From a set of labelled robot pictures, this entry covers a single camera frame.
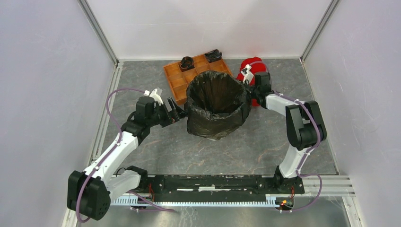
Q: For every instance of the red cloth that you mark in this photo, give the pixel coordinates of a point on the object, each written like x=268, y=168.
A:
x=255, y=77

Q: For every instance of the rolled black bag back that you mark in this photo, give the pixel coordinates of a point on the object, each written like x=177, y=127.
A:
x=213, y=56

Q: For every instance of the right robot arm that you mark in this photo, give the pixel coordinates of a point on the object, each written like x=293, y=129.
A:
x=304, y=125

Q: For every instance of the right aluminium corner post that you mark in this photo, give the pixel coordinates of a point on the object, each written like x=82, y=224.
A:
x=319, y=29

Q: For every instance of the black trash bag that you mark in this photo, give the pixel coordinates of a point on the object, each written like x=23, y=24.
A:
x=217, y=105

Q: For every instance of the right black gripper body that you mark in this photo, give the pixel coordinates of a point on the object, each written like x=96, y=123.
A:
x=252, y=91

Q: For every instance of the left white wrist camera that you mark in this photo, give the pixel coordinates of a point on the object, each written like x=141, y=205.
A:
x=154, y=96

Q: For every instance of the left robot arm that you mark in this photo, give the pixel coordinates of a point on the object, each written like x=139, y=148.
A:
x=91, y=191

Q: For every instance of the aluminium corner post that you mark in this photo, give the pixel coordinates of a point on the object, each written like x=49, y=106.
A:
x=319, y=29
x=98, y=30

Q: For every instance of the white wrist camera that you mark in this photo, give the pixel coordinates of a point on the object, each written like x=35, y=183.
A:
x=154, y=96
x=247, y=74

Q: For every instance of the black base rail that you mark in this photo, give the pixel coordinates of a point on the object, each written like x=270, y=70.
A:
x=216, y=188

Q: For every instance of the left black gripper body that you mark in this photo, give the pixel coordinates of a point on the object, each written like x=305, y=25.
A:
x=164, y=117

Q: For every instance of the left aluminium corner post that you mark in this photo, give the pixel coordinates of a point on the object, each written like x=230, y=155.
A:
x=98, y=30

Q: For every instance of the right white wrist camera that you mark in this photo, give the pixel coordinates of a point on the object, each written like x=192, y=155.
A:
x=247, y=74

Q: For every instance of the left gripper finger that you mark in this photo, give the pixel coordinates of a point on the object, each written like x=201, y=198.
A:
x=175, y=108
x=177, y=114

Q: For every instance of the rolled black bag left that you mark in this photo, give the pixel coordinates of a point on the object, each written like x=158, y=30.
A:
x=186, y=63

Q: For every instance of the rolled black bag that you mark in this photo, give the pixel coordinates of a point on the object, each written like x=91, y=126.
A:
x=213, y=56
x=186, y=63

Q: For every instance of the orange compartment tray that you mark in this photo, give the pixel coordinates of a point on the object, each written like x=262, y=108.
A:
x=179, y=80

